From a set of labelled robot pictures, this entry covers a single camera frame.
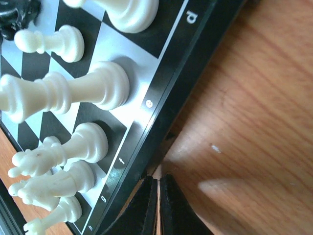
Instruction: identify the white queen chess piece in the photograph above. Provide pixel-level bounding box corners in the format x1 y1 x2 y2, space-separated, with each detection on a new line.
62 0 159 34

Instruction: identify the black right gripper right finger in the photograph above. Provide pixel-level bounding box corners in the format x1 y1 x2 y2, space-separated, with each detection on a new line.
160 174 213 235

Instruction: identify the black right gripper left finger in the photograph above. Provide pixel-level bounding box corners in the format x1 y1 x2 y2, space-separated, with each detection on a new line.
103 176 157 235

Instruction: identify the black pile of chess pieces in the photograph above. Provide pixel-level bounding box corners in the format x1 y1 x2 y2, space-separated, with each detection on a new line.
0 0 42 43

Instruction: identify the white king chess piece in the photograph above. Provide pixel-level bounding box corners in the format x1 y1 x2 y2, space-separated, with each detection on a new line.
0 61 130 123

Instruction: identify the black and white chessboard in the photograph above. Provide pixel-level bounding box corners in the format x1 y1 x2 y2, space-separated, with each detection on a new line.
0 0 245 235

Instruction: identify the white rook chess piece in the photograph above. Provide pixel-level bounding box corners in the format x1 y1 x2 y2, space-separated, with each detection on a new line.
23 196 82 235

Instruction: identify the white bishop chess piece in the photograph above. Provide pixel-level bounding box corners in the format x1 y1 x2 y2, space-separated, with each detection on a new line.
8 122 109 178

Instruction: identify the white pawn chess piece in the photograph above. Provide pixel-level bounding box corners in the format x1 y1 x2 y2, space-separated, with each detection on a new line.
14 24 85 63

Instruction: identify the white knight chess piece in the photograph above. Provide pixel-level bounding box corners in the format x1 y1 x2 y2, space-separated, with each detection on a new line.
8 161 95 211

